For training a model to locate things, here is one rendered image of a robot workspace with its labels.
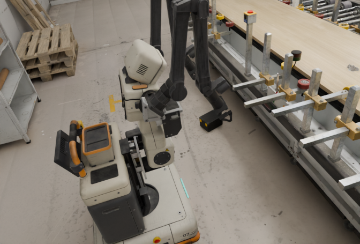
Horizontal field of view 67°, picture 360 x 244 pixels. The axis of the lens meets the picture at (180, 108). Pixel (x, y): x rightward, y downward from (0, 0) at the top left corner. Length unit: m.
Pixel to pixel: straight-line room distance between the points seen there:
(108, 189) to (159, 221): 0.55
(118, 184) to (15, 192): 1.64
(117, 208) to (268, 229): 1.10
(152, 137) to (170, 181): 0.64
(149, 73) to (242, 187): 1.41
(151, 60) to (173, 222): 1.08
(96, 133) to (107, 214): 0.45
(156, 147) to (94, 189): 0.39
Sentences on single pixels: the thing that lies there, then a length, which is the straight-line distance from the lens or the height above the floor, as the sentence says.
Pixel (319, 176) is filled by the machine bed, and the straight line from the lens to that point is 2.34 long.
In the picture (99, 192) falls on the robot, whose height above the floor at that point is 0.78.
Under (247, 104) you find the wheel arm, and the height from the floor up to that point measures 0.86.
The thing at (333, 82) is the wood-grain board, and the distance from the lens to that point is 1.98.
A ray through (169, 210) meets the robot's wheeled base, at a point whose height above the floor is 0.28.
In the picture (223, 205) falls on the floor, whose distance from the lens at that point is 2.28.
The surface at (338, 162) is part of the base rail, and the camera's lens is 1.72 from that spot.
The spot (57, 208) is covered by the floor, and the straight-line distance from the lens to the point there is 2.63.
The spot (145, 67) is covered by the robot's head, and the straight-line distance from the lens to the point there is 1.29.
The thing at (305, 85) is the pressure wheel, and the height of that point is 0.90.
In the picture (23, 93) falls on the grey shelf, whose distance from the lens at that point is 4.15.
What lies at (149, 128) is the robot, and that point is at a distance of 1.53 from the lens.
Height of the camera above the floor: 1.90
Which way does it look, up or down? 36 degrees down
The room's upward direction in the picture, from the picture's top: 8 degrees counter-clockwise
